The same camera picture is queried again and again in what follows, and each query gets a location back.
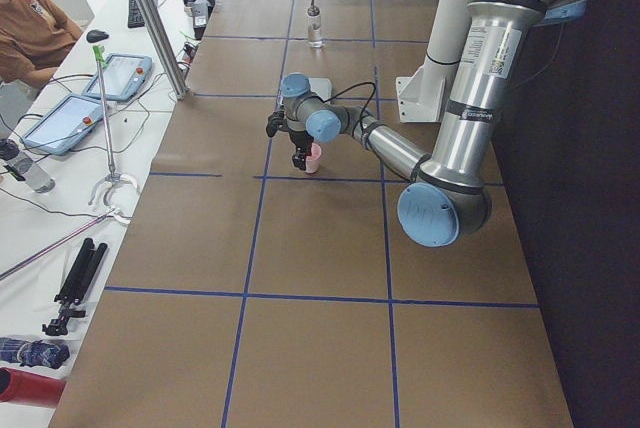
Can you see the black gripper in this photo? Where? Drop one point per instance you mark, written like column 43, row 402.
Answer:
column 298, row 138

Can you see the pink plastic cup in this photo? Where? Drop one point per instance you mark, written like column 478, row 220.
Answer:
column 312, row 161

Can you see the clear glass sauce bottle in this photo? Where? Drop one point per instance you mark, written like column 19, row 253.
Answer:
column 314, row 35

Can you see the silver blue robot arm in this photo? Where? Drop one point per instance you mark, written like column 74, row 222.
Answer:
column 471, row 56

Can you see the white digital kitchen scale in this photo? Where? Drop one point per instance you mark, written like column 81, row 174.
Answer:
column 322, row 87

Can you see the grey power adapter box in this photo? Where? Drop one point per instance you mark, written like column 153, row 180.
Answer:
column 200, row 13

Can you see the far teach pendant tablet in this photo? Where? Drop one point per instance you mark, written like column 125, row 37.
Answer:
column 124, row 74

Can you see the teach pendant tablet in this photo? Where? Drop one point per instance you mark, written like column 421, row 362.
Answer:
column 124, row 74
column 65, row 125

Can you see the black keyboard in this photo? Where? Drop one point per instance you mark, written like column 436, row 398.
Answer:
column 135, row 18

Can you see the reacher grabber tool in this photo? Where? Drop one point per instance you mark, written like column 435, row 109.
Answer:
column 114, row 178

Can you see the black folded tripod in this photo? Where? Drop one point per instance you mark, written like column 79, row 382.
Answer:
column 76, row 286

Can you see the black computer mouse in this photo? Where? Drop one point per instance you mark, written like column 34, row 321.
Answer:
column 95, row 35

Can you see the near teach pendant tablet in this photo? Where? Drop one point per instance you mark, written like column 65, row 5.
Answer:
column 65, row 125

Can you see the clear water bottle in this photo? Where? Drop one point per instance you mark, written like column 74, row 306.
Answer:
column 24, row 168

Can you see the person in brown shirt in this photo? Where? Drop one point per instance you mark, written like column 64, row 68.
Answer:
column 36, row 37

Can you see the blue folded umbrella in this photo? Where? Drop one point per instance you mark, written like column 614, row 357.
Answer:
column 33, row 353

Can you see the red cylinder bottle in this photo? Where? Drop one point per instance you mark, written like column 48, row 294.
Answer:
column 26, row 388

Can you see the aluminium frame post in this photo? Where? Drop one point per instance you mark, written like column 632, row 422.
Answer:
column 161, row 43

